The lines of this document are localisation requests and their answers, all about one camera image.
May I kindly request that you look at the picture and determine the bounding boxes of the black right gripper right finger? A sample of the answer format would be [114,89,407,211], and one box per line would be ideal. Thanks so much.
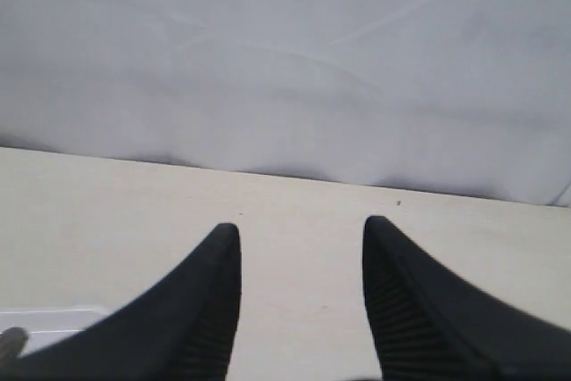
[361,216,570,380]

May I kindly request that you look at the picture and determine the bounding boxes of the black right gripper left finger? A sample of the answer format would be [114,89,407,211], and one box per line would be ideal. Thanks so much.
[1,223,242,380]

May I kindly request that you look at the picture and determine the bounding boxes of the white plush snowman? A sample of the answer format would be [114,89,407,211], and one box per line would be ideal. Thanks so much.
[0,327,29,365]

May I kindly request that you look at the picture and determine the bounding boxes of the white square tray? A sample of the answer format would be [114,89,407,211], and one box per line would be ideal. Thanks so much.
[1,306,110,355]

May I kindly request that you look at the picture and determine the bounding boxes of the white backdrop curtain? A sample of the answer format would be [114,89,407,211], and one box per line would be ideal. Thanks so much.
[1,0,570,206]

